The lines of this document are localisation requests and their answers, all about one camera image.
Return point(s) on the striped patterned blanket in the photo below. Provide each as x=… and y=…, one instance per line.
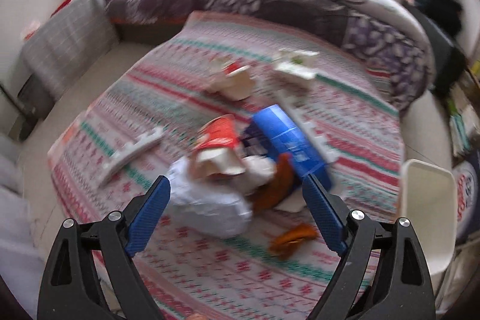
x=226, y=109

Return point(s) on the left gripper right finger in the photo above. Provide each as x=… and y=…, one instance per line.
x=382, y=272

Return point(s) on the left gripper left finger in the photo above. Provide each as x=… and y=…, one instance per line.
x=70, y=287

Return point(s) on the pile of dark clothes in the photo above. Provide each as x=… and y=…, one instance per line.
x=445, y=13

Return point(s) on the wooden bookshelf with books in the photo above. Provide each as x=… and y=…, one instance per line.
x=463, y=109

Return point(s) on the white plastic trash bin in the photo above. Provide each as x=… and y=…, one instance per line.
x=429, y=200

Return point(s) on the black storage ottoman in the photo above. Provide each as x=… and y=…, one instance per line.
x=449, y=59

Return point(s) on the Ganten water box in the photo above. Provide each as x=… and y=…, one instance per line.
x=466, y=175

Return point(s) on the blue cardboard box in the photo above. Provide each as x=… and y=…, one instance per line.
x=272, y=132

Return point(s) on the red snack wrapper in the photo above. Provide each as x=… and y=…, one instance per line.
x=216, y=150

